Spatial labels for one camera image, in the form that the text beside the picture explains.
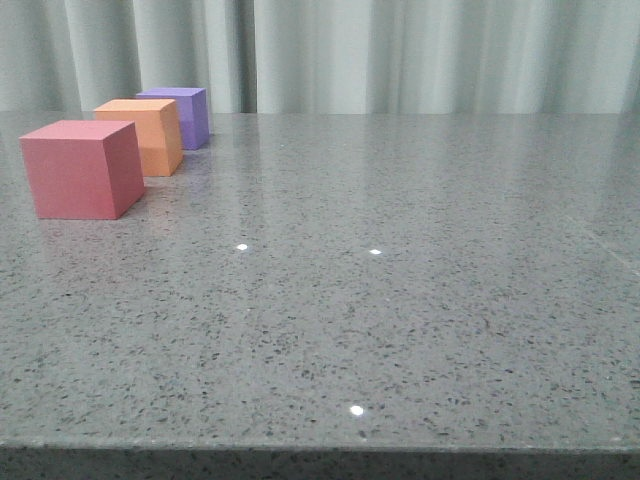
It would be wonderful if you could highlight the orange foam cube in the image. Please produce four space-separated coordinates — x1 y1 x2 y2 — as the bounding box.
94 99 183 177

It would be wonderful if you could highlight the purple foam cube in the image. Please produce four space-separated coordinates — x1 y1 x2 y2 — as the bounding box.
135 87 210 150

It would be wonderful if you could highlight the pale green curtain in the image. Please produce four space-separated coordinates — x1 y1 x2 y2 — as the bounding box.
1 1 639 114

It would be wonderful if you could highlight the red foam cube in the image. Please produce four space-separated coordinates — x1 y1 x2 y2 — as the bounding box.
20 120 145 219

